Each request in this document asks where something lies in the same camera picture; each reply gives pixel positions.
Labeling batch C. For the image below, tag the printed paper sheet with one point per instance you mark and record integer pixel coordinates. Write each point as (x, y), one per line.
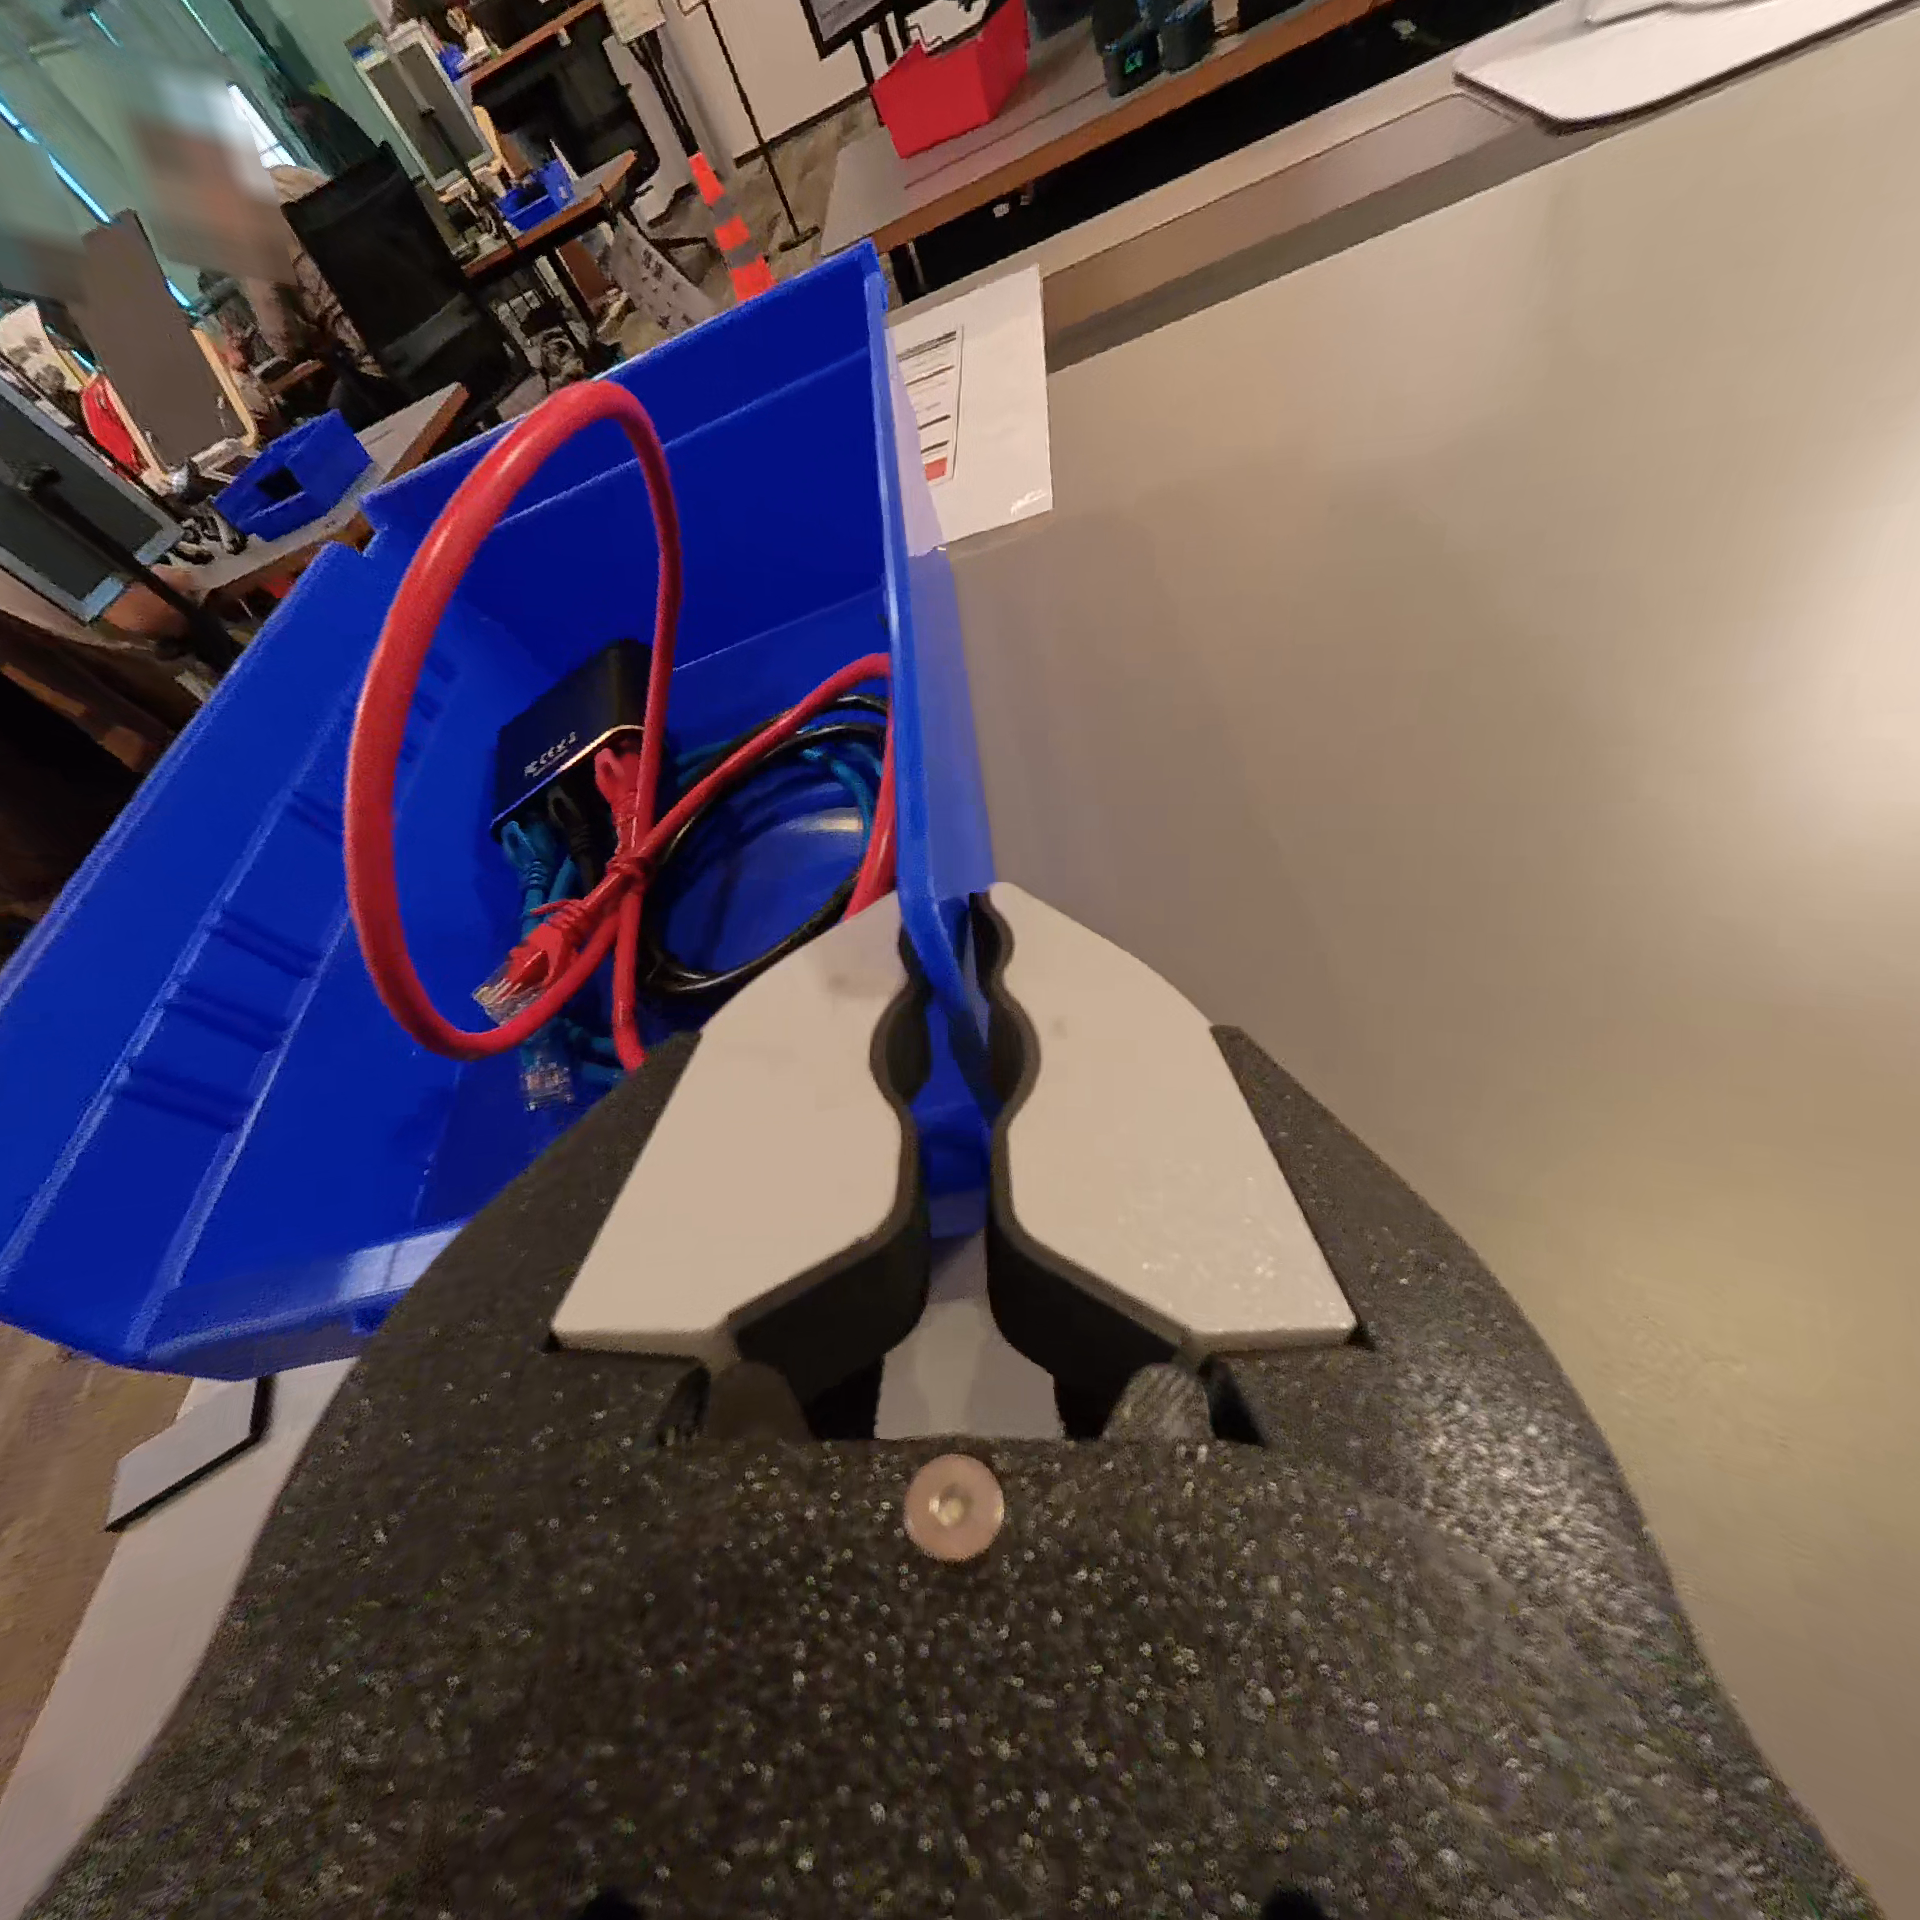
(991, 422)

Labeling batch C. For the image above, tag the blue plastic bin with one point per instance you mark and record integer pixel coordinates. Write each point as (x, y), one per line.
(224, 1050)

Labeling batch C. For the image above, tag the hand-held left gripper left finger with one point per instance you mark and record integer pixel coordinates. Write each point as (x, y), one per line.
(750, 1185)

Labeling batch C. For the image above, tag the red plastic bin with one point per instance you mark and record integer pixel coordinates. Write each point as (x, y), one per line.
(961, 82)

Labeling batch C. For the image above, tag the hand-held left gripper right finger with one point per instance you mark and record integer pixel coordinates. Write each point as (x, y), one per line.
(1170, 1185)

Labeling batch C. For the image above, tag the black network switch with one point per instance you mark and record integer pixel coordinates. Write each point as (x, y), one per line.
(570, 727)

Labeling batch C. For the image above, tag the small blue bin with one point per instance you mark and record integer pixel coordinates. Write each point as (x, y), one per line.
(294, 480)

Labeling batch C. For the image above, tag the grey side table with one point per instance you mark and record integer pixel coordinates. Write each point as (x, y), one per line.
(406, 434)

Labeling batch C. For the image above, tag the black digital timer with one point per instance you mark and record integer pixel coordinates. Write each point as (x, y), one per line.
(1148, 45)

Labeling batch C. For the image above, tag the orange traffic cone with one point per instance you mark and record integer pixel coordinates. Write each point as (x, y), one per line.
(745, 263)

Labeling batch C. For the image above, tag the black monitor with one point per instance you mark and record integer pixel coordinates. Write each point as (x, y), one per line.
(390, 285)

